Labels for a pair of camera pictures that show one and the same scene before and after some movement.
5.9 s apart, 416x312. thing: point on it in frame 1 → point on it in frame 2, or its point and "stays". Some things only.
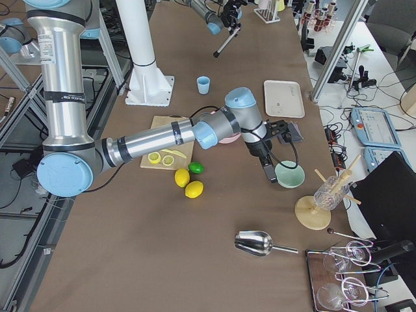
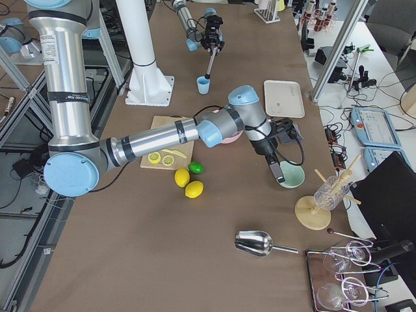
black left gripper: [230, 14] → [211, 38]
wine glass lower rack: [331, 297] stays
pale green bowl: [289, 177] stays
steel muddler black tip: [216, 54] → [208, 73]
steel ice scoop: [258, 243] stays
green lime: [196, 168] stays
